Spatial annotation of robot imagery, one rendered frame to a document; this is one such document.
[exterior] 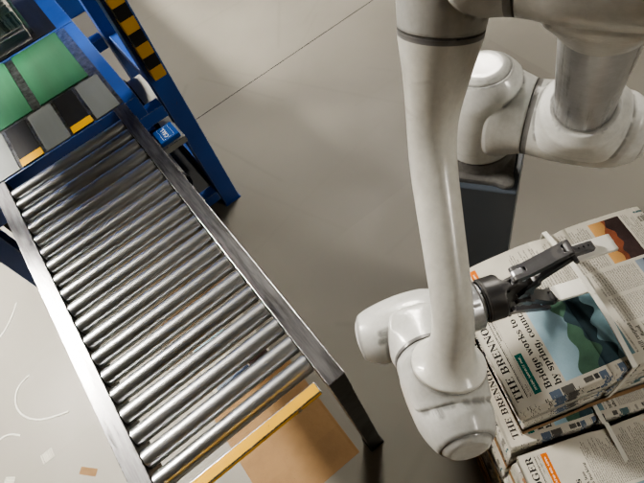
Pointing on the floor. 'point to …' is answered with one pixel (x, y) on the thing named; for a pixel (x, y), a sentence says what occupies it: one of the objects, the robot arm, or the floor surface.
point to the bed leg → (351, 404)
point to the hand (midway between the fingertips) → (594, 265)
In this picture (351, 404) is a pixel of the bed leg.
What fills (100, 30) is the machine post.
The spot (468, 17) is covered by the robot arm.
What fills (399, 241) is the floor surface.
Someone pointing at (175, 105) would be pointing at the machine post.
